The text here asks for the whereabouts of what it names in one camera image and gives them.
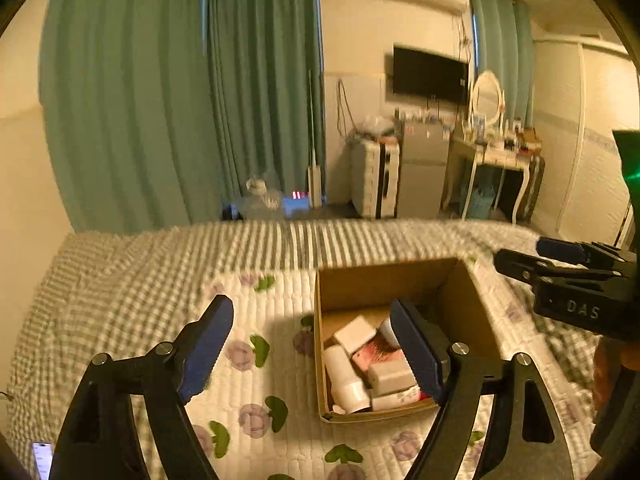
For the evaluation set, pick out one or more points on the wide teal curtain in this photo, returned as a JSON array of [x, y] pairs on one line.
[[130, 95]]

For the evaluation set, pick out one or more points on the red patterned booklet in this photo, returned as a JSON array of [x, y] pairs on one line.
[[376, 355]]

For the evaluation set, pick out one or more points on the white ribbed suitcase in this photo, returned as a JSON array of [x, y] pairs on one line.
[[370, 180]]

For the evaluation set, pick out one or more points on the white dressing table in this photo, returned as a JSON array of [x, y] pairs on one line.
[[490, 157]]

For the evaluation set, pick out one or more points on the grey small fridge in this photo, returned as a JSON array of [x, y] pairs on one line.
[[425, 170]]

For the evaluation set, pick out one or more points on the white upright pole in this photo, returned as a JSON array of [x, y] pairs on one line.
[[314, 160]]

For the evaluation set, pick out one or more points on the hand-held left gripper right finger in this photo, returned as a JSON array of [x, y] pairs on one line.
[[415, 355]]

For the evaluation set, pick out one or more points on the narrow teal curtain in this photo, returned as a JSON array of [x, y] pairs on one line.
[[500, 50]]

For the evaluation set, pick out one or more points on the grey small box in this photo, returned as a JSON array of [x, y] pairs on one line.
[[392, 376]]

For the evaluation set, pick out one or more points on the cardboard box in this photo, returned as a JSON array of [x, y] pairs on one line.
[[465, 305]]

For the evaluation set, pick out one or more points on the white slatted wardrobe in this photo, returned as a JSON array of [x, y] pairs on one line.
[[575, 150]]

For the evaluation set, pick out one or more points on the blue plastic basket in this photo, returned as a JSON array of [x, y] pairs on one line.
[[481, 201]]

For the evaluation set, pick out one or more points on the white tube with red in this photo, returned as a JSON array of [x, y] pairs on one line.
[[397, 400]]

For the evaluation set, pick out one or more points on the smartphone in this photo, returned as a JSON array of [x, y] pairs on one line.
[[42, 460]]

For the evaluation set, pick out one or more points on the white floral quilt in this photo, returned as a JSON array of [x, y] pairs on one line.
[[280, 370]]

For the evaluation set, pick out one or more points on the blue box with red light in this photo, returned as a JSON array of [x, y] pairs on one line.
[[296, 205]]

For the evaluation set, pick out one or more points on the light blue earbuds case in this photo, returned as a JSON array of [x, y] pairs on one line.
[[389, 331]]

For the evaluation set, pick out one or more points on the dark suitcase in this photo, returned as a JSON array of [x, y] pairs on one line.
[[536, 185]]

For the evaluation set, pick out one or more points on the black wall television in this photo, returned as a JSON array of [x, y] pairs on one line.
[[430, 72]]

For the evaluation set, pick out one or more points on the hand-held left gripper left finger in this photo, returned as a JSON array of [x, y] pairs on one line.
[[210, 350]]

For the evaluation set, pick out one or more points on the person's right hand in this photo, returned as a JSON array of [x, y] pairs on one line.
[[607, 367]]

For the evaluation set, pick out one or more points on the white cylindrical bottle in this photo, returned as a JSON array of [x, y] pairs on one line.
[[345, 380]]

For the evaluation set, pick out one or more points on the white charger block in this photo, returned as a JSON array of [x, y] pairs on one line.
[[355, 332]]

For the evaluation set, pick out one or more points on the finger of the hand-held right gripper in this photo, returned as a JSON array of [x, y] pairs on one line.
[[517, 264], [555, 248]]

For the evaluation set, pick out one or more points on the white oval vanity mirror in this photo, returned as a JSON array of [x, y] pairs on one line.
[[486, 99]]

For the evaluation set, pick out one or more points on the clear plastic bag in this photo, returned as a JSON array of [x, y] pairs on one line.
[[372, 127]]

